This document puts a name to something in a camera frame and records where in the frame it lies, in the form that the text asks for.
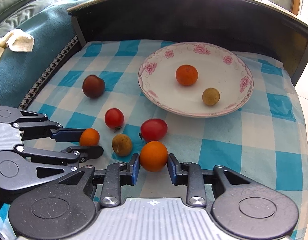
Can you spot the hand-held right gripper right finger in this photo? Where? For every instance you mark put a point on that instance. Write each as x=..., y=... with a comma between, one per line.
x=172, y=168

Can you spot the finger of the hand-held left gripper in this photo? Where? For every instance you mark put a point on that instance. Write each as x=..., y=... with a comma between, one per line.
x=66, y=134
x=90, y=152

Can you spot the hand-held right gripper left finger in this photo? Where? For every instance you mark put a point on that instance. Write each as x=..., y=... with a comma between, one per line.
x=136, y=168

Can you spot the small orange tangerine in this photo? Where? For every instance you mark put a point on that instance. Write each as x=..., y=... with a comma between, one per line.
x=89, y=137

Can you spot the white floral plate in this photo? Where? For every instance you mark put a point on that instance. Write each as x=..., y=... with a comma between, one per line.
x=214, y=62

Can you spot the brown longan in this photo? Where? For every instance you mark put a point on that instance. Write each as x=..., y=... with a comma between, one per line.
x=122, y=145
x=211, y=96

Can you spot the oblong red cherry tomato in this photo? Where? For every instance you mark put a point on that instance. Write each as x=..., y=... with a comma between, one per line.
x=154, y=130

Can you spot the round red cherry tomato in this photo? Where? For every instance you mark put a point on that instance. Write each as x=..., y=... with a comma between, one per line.
x=114, y=118

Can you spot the dark red plum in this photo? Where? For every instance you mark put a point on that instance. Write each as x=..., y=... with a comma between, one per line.
x=93, y=86

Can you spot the blue white checkered cloth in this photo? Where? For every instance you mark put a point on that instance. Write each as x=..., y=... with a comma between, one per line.
x=244, y=142

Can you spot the teal blanket with houndstooth trim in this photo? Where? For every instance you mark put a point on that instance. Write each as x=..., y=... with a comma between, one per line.
x=43, y=60

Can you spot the white towel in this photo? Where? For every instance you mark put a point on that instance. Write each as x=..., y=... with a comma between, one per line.
x=17, y=41

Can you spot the green sofa cushion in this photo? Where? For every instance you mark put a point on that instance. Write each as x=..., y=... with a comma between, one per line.
x=16, y=0

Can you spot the dark wooden table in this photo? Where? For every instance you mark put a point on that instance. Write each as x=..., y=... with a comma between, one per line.
x=169, y=17

